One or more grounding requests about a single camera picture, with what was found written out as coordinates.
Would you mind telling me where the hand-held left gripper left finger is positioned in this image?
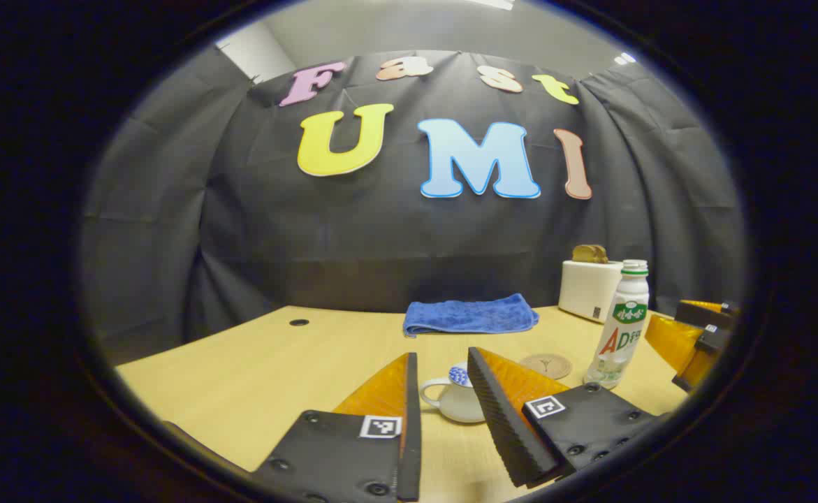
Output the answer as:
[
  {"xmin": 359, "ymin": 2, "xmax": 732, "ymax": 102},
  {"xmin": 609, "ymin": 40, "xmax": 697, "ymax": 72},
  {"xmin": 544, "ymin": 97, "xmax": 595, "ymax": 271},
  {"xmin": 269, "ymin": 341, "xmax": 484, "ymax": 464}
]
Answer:
[{"xmin": 251, "ymin": 353, "xmax": 422, "ymax": 503}]

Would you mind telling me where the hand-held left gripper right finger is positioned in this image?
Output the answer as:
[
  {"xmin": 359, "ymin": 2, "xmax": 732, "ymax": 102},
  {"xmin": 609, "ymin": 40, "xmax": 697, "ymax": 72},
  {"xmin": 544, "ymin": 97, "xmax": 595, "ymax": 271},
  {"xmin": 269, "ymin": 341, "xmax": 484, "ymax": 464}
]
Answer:
[{"xmin": 467, "ymin": 347, "xmax": 659, "ymax": 489}]

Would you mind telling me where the white teacup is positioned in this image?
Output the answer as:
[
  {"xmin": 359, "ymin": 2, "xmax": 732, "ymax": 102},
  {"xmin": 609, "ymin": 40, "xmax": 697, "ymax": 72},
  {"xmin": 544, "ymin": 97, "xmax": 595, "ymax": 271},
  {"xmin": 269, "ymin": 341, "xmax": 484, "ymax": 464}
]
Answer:
[{"xmin": 419, "ymin": 377, "xmax": 486, "ymax": 424}]

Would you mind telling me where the white water bottle green label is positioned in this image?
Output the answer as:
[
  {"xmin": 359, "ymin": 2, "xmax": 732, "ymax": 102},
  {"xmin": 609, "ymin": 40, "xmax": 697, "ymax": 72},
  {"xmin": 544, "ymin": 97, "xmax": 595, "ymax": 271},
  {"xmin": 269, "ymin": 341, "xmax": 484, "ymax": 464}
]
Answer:
[{"xmin": 583, "ymin": 259, "xmax": 650, "ymax": 390}]

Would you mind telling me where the round wooden coaster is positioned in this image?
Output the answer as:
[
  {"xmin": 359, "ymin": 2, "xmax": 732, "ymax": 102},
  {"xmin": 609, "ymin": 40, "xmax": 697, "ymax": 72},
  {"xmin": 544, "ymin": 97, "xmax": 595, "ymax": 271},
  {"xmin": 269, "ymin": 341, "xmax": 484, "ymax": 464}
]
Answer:
[{"xmin": 519, "ymin": 353, "xmax": 574, "ymax": 381}]

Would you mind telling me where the white toaster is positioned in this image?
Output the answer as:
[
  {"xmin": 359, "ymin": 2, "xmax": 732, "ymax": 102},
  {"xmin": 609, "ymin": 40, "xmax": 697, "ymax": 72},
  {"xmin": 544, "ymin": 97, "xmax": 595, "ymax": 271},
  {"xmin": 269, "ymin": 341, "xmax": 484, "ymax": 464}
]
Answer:
[{"xmin": 558, "ymin": 260, "xmax": 624, "ymax": 323}]

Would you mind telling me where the blue towel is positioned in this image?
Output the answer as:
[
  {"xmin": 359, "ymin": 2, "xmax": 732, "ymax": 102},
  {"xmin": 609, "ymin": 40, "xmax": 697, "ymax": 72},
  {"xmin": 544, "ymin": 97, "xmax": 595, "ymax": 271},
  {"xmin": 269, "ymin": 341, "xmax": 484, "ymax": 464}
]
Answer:
[{"xmin": 402, "ymin": 293, "xmax": 540, "ymax": 339}]

